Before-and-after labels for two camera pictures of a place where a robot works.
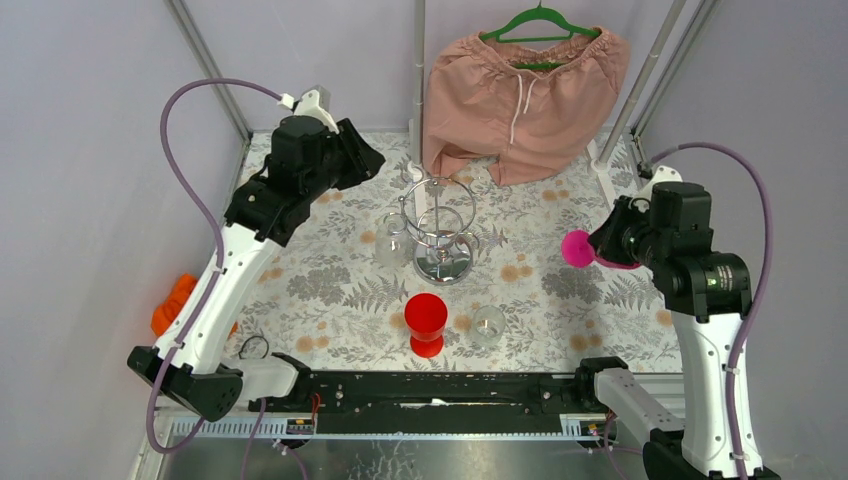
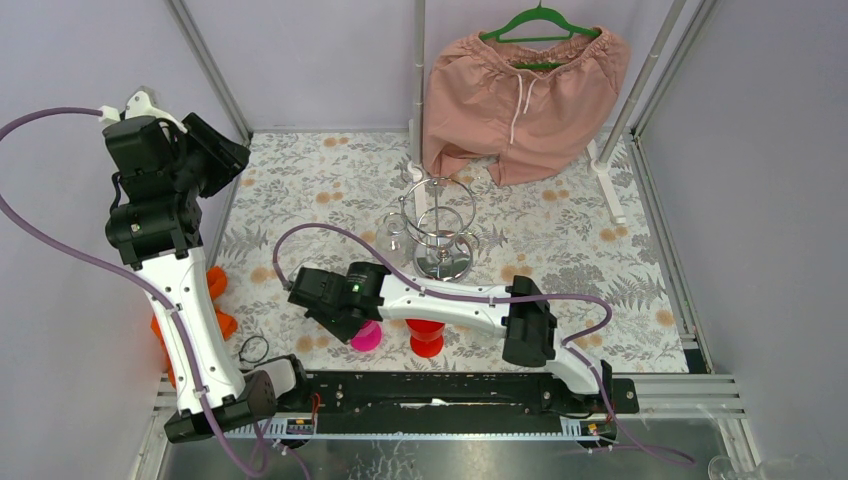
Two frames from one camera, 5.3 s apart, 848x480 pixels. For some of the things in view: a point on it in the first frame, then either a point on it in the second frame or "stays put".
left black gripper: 347,158 -> 216,153
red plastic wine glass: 426,316 stays put
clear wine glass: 394,240 stays put
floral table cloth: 425,271 stays put
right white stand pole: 597,167 stays put
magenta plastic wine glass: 578,250 -> 367,337
